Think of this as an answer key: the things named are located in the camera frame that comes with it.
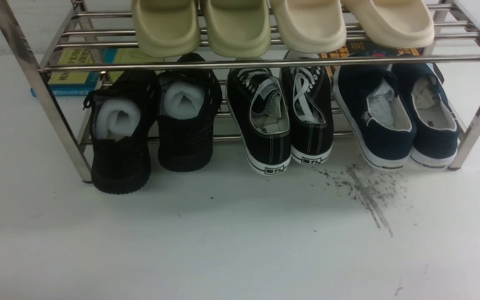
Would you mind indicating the yellow blue book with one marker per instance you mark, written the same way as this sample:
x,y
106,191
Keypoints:
x,y
73,83

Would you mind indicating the black orange book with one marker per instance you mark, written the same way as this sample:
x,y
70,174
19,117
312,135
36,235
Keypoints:
x,y
369,48

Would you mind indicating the black canvas sneaker right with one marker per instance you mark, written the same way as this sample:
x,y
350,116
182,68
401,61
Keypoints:
x,y
308,93

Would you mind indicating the black mesh sneaker left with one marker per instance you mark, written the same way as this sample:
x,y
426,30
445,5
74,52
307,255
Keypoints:
x,y
121,117

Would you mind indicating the green slipper far left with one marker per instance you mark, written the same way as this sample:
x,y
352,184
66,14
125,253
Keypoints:
x,y
166,28

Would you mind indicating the stainless steel shoe rack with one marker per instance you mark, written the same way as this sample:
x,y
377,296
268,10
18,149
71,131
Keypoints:
x,y
77,32

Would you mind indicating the black mesh sneaker right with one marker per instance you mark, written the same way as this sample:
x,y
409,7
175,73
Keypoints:
x,y
189,103

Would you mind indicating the black canvas sneaker left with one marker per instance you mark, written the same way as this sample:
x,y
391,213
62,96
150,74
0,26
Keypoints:
x,y
257,105

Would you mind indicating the cream slipper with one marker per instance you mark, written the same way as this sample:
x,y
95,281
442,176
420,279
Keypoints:
x,y
402,24
310,26

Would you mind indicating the yellow green book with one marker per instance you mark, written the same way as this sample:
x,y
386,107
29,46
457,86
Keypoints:
x,y
132,56

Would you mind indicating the black mesh sneaker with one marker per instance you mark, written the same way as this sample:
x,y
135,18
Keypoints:
x,y
121,117
189,103

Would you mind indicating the black canvas sneaker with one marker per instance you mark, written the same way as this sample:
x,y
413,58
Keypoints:
x,y
308,93
257,105

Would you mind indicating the green slipper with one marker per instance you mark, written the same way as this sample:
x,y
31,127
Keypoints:
x,y
237,28
166,28

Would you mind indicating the navy slip-on shoe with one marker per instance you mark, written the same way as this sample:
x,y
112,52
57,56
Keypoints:
x,y
370,99
437,129

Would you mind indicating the cream slipper far right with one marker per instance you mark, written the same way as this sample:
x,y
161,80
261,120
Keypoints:
x,y
402,24

